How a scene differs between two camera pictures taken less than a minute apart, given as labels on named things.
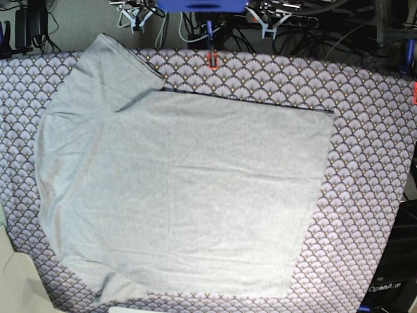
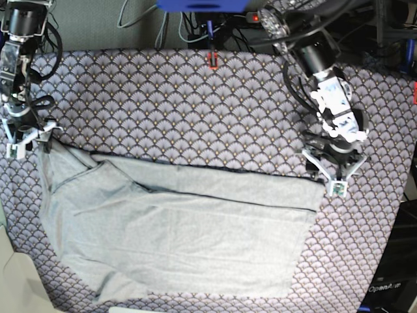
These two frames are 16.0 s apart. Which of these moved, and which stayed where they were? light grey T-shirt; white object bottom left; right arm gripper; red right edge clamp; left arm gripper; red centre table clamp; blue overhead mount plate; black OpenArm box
Moved: light grey T-shirt; right arm gripper; left arm gripper
Stayed: red right edge clamp; blue overhead mount plate; white object bottom left; black OpenArm box; red centre table clamp
